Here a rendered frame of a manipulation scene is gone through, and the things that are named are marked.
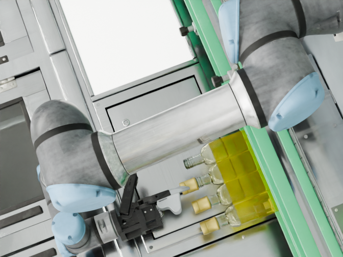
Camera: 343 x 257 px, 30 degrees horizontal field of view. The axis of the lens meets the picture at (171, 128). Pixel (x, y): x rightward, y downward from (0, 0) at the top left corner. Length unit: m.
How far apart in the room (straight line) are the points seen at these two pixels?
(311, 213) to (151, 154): 0.53
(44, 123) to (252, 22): 0.42
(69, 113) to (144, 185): 0.65
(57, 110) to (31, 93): 0.77
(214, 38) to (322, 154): 0.44
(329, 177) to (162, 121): 0.54
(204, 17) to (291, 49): 0.64
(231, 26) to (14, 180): 0.97
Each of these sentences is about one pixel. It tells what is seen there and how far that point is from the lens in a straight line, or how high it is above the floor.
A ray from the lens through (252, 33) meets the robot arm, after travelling 1.18.
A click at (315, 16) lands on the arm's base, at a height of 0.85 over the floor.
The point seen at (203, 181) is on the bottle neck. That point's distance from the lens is 1.67.
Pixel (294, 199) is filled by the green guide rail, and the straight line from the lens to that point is 1.55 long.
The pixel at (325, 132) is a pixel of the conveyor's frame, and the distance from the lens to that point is 1.58.
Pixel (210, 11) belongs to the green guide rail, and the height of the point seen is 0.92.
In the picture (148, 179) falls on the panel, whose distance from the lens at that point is 1.82.
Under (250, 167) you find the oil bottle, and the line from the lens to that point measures 1.67.
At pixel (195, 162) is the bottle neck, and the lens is 1.68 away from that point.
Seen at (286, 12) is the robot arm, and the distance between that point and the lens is 1.20.
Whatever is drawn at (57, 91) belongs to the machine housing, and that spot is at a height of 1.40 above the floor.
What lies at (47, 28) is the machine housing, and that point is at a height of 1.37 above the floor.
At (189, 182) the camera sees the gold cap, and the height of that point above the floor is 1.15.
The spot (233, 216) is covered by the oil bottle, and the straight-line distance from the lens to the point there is 1.65.
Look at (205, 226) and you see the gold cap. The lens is 1.65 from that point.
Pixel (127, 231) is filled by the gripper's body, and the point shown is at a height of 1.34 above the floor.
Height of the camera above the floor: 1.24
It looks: 3 degrees down
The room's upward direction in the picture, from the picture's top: 111 degrees counter-clockwise
